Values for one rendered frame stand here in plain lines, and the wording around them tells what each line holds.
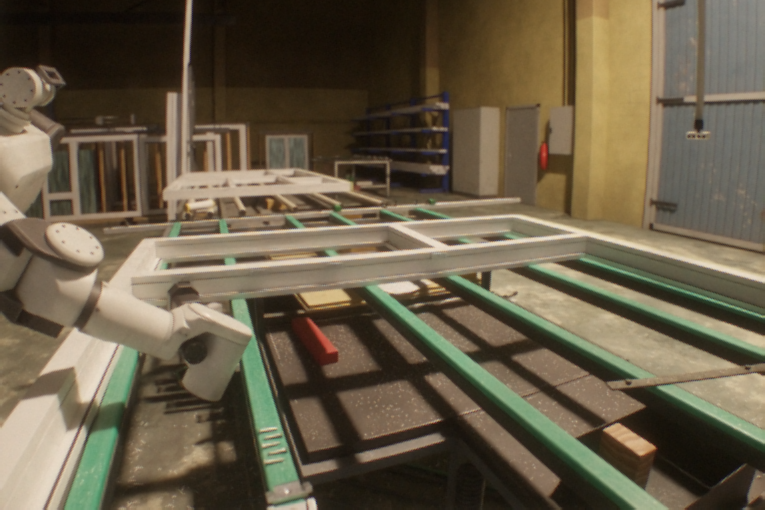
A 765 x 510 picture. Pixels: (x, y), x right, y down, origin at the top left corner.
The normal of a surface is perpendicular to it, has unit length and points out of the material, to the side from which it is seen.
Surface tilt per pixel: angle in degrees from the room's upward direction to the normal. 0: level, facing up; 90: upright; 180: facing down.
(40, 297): 79
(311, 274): 90
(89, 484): 0
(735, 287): 90
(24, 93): 95
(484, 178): 90
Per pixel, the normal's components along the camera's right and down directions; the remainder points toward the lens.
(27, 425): 0.00, -0.98
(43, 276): -0.13, -0.02
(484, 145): 0.37, 0.16
